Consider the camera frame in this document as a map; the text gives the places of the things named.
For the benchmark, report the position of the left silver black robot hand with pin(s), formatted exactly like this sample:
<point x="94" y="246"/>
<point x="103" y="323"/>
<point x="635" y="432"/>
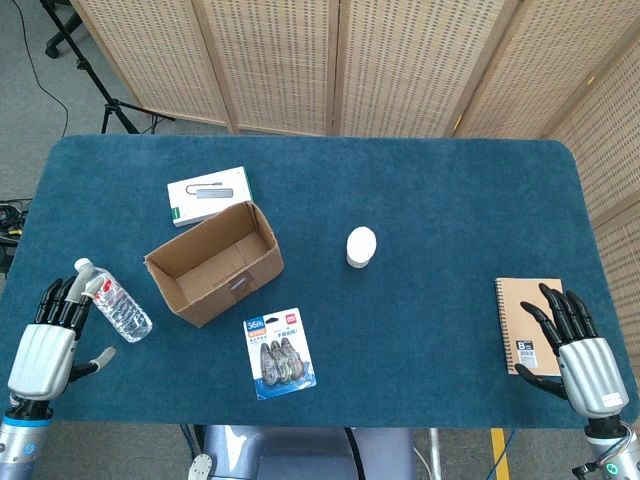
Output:
<point x="42" y="355"/>

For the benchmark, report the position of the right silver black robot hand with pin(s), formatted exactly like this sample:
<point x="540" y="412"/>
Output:
<point x="592" y="372"/>

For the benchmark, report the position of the clear plastic water bottle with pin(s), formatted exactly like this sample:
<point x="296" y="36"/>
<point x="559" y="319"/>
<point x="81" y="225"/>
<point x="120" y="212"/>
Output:
<point x="122" y="310"/>

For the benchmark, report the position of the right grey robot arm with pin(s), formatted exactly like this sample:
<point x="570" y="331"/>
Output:
<point x="612" y="450"/>

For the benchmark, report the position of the open brown cardboard box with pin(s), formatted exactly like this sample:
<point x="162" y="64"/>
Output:
<point x="220" y="280"/>

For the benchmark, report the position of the white USB hub box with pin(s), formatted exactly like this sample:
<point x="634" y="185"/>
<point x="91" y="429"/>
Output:
<point x="205" y="202"/>

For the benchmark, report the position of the blue blister pack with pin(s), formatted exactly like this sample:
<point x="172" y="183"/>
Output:
<point x="280" y="355"/>

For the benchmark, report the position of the brown spiral notebook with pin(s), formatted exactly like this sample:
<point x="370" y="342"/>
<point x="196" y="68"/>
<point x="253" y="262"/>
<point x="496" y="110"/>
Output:
<point x="522" y="325"/>

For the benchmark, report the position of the blue felt table mat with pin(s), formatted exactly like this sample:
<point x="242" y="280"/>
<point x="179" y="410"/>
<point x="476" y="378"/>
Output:
<point x="425" y="325"/>

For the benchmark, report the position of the metal table leg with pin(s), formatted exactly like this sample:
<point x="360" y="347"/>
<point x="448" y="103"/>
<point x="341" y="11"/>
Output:
<point x="435" y="455"/>

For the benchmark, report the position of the small white round jar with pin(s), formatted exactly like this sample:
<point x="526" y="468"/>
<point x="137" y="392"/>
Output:
<point x="361" y="245"/>

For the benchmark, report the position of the blue-grey robot torso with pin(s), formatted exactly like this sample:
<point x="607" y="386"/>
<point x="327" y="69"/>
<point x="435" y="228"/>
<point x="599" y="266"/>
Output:
<point x="300" y="455"/>

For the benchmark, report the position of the black tripod stand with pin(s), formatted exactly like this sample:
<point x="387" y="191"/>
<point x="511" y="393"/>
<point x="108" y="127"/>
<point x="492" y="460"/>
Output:
<point x="95" y="82"/>

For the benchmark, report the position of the black chair base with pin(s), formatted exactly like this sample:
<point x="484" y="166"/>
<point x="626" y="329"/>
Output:
<point x="60" y="42"/>

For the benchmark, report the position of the woven wooden folding screen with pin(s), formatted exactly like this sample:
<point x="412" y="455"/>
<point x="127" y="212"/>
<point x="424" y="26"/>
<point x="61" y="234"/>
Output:
<point x="400" y="60"/>

